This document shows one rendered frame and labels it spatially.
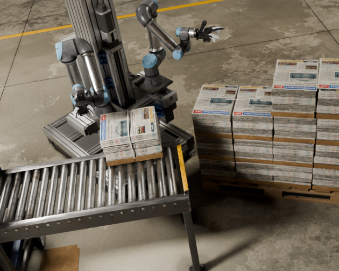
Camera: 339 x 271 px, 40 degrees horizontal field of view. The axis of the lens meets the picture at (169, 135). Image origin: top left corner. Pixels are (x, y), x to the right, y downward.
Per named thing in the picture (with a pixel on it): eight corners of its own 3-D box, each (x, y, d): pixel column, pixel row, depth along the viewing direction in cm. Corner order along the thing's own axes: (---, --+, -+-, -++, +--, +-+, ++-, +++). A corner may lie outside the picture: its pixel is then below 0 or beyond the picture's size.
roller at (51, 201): (61, 169, 320) (58, 164, 317) (54, 221, 283) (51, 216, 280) (54, 170, 320) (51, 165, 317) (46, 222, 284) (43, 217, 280)
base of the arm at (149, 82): (140, 83, 376) (138, 73, 370) (154, 75, 383) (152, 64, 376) (152, 90, 367) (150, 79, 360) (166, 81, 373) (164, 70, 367)
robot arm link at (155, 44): (148, 66, 374) (135, 4, 340) (155, 57, 385) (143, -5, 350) (161, 68, 370) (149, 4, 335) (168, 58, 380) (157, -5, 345)
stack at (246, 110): (211, 159, 414) (202, 83, 362) (349, 171, 380) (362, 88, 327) (202, 191, 387) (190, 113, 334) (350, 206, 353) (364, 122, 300)
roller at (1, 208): (15, 177, 320) (12, 171, 317) (2, 230, 284) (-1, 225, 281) (8, 178, 321) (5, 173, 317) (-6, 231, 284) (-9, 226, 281)
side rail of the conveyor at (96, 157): (181, 152, 326) (179, 139, 318) (182, 157, 322) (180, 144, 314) (-4, 183, 329) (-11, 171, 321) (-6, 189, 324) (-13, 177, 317)
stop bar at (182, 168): (181, 146, 312) (181, 143, 311) (189, 192, 279) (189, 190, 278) (176, 147, 313) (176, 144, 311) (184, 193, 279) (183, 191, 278)
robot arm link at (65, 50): (95, 107, 341) (75, 42, 306) (75, 113, 339) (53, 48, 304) (93, 99, 350) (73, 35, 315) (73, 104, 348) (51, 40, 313)
